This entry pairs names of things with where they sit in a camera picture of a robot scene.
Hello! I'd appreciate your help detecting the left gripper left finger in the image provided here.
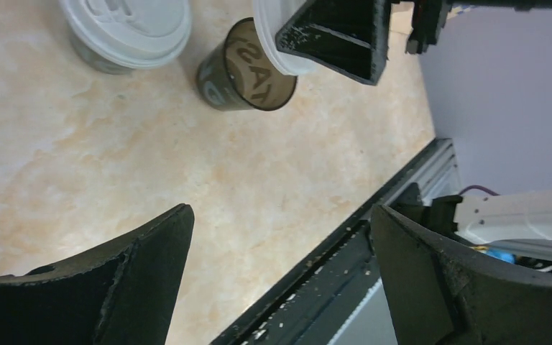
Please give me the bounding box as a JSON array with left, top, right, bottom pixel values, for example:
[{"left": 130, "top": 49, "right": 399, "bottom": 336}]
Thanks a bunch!
[{"left": 0, "top": 204, "right": 195, "bottom": 344}]

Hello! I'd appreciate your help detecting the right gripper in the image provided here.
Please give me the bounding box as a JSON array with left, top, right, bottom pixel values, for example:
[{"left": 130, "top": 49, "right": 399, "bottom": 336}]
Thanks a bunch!
[{"left": 275, "top": 0, "right": 552, "bottom": 86}]

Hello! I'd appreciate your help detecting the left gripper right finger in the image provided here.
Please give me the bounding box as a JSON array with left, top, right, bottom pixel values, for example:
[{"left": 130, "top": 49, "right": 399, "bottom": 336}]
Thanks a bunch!
[{"left": 371, "top": 206, "right": 552, "bottom": 344}]

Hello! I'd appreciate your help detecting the dark printed coffee cup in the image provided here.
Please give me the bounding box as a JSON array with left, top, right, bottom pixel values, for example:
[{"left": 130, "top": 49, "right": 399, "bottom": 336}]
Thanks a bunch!
[
  {"left": 69, "top": 33, "right": 133, "bottom": 75},
  {"left": 195, "top": 17, "right": 298, "bottom": 111}
]

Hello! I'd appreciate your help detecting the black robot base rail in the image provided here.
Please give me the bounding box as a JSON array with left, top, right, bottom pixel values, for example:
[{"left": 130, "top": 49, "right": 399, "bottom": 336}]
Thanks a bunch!
[{"left": 212, "top": 139, "right": 456, "bottom": 344}]

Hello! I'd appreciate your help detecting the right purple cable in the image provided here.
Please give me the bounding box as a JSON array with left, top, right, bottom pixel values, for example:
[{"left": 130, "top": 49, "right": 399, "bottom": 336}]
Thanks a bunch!
[{"left": 456, "top": 184, "right": 501, "bottom": 197}]

